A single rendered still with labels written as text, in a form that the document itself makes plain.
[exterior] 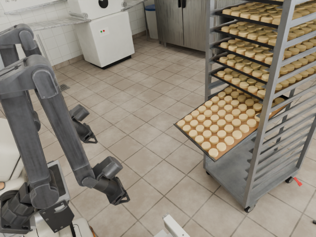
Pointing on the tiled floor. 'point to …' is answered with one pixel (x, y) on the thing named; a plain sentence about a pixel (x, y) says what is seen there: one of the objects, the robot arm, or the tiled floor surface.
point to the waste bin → (152, 23)
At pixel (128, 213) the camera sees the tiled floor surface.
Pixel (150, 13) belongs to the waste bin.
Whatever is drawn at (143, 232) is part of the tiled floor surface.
